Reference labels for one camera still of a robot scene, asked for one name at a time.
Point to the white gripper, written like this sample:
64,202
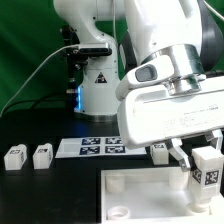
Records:
150,115

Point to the white square tabletop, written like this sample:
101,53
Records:
153,196

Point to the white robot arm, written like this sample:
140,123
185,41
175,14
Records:
155,28

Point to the white sheet with tags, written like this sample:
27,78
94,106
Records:
95,146

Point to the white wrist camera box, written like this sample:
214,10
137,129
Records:
151,73

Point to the black camera stand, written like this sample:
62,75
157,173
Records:
75,64

